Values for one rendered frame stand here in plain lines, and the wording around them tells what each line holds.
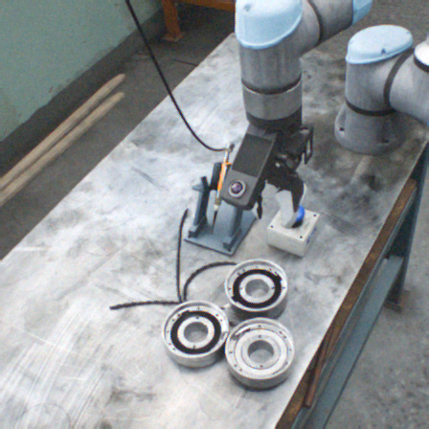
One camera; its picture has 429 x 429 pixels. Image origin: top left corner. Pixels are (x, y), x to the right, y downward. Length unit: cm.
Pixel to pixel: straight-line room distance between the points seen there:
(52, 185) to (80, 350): 161
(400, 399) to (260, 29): 135
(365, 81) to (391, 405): 99
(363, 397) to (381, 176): 80
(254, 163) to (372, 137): 50
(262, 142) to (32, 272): 55
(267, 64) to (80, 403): 58
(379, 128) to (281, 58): 56
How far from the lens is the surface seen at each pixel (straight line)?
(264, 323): 96
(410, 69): 114
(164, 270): 108
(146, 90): 296
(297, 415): 121
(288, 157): 81
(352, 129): 126
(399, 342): 194
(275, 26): 69
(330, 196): 118
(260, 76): 73
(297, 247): 106
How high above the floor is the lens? 163
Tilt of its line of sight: 46 degrees down
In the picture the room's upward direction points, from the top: 8 degrees counter-clockwise
